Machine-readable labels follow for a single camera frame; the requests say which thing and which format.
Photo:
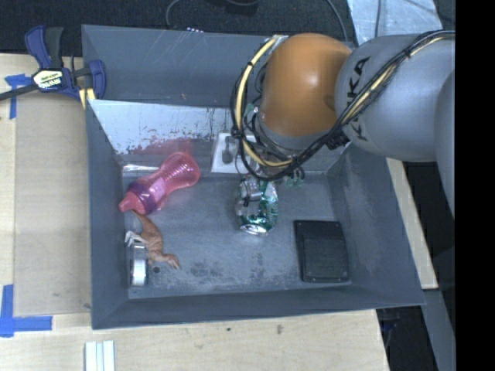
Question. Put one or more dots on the pale flat board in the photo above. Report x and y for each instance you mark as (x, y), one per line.
(50, 207)

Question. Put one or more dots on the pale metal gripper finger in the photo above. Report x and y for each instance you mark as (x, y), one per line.
(243, 208)
(254, 191)

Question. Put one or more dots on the orange-brown toy dinosaur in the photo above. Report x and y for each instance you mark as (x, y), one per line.
(154, 242)

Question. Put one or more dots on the black flat box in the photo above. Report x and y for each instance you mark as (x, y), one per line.
(323, 251)

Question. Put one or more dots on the grey metal bin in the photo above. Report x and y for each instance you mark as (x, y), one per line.
(216, 261)

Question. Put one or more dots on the crushed green can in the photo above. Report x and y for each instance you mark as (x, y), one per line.
(267, 211)

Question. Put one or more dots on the pink plastic bottle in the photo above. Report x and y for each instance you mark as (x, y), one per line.
(166, 184)

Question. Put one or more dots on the clear plastic packet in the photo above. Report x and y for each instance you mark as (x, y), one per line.
(224, 149)

